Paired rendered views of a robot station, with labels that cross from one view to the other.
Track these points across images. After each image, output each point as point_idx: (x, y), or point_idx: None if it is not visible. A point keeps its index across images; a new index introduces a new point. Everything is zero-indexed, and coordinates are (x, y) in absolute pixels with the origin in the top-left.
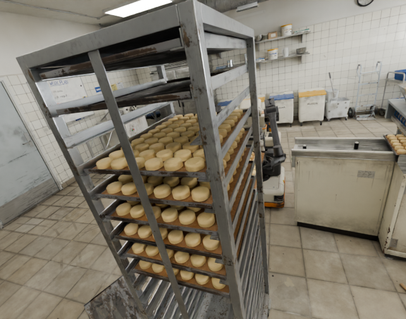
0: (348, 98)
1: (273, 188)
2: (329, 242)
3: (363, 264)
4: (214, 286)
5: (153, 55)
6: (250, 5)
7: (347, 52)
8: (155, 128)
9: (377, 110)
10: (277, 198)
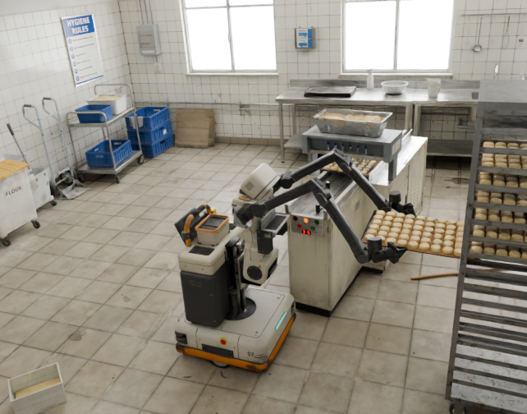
0: None
1: (282, 298)
2: (360, 301)
3: (390, 289)
4: None
5: None
6: None
7: None
8: None
9: (77, 175)
10: (291, 307)
